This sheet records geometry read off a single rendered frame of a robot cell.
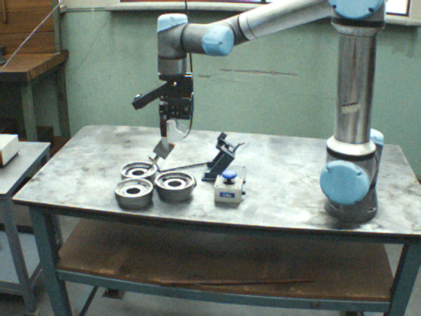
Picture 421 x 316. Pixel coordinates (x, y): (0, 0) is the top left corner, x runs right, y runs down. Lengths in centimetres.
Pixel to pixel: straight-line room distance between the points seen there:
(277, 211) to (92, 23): 204
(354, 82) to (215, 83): 194
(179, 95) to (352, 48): 48
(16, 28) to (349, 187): 249
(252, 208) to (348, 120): 39
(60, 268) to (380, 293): 98
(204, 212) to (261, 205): 15
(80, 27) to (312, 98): 151
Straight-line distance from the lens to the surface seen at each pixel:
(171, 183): 133
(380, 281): 147
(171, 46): 117
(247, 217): 122
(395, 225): 127
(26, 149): 202
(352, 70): 99
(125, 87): 301
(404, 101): 297
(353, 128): 102
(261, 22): 118
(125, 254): 151
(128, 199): 123
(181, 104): 120
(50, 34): 300
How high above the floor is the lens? 144
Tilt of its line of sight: 25 degrees down
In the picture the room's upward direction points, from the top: 1 degrees clockwise
